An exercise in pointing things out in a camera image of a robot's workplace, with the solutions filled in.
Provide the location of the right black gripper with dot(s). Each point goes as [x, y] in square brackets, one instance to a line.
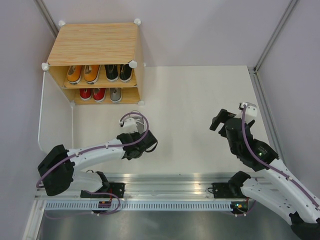
[221, 117]

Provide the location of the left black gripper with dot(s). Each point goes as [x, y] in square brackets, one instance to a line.
[134, 134]

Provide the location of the grey sneaker back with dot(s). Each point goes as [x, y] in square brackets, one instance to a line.
[115, 95]

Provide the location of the grey sneaker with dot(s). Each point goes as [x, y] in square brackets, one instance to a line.
[115, 95]
[139, 120]

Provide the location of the red sneaker back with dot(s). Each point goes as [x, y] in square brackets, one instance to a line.
[99, 94]

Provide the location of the red sneaker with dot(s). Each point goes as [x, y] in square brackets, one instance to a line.
[99, 94]
[85, 94]

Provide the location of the red sneaker front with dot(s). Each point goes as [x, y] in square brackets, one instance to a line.
[85, 94]

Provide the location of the black sneaker orange sole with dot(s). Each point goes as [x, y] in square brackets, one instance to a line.
[111, 71]

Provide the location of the black sneaker back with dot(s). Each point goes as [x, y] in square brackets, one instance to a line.
[125, 73]

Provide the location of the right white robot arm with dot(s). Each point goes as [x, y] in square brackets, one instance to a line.
[292, 201]

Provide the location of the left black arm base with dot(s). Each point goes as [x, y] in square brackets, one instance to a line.
[109, 190]

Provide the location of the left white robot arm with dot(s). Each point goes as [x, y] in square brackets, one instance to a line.
[63, 169]

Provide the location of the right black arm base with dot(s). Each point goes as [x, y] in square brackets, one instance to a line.
[232, 190]

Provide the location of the wooden two-shelf shoe cabinet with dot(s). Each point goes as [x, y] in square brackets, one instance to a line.
[95, 44]

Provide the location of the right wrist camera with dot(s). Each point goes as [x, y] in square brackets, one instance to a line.
[248, 110]

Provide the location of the right aluminium frame post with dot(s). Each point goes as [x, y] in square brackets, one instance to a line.
[262, 76]

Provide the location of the aluminium frame post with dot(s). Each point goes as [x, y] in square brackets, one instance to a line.
[262, 76]
[41, 6]

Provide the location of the white slotted cable duct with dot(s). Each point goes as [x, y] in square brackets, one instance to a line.
[131, 205]

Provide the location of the aluminium mounting rail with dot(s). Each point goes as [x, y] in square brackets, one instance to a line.
[138, 187]

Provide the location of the left aluminium frame post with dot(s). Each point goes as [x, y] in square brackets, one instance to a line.
[41, 6]

